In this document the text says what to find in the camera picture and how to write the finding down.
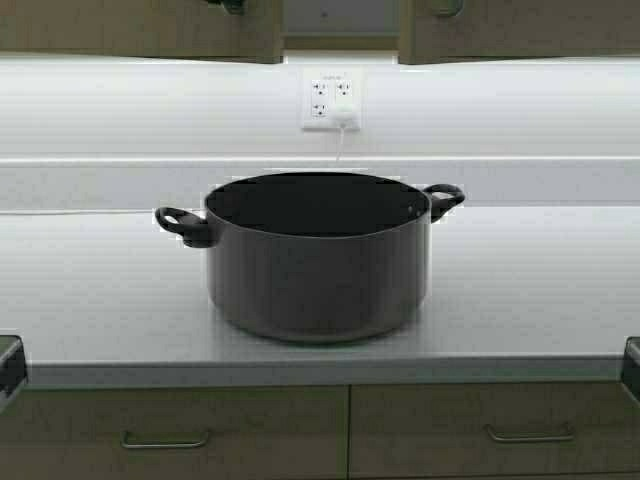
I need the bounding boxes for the large dark grey cooking pot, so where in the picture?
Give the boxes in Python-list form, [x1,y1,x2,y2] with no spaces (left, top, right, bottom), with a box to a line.
[155,171,465,343]

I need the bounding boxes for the cabinet door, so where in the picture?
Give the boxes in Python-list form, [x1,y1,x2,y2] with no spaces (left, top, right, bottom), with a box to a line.
[398,0,639,65]
[1,0,283,64]

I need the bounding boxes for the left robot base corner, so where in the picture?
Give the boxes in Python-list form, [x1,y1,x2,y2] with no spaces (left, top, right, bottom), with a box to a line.
[1,335,28,411]

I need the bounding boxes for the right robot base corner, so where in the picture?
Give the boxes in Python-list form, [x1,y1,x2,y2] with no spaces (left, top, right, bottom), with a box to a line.
[620,336,640,401]

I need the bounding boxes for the white charger plug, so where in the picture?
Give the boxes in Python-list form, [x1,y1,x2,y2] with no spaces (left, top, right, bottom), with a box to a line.
[332,104,359,129]

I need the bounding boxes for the left top wooden drawer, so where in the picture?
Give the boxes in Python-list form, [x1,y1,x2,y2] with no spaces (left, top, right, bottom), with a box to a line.
[1,387,348,479]

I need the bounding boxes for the wooden drawer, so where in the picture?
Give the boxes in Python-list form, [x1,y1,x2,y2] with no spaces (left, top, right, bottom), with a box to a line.
[1,387,348,479]
[349,382,639,478]

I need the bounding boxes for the right top wooden drawer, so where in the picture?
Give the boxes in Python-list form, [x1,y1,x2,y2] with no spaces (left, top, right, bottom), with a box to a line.
[349,382,639,478]

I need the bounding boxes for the white charger cable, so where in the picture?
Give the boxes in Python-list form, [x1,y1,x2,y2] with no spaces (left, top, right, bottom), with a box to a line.
[0,124,347,215]

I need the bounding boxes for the white wall power outlet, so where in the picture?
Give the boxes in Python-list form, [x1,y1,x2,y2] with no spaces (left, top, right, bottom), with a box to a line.
[301,66,363,131]

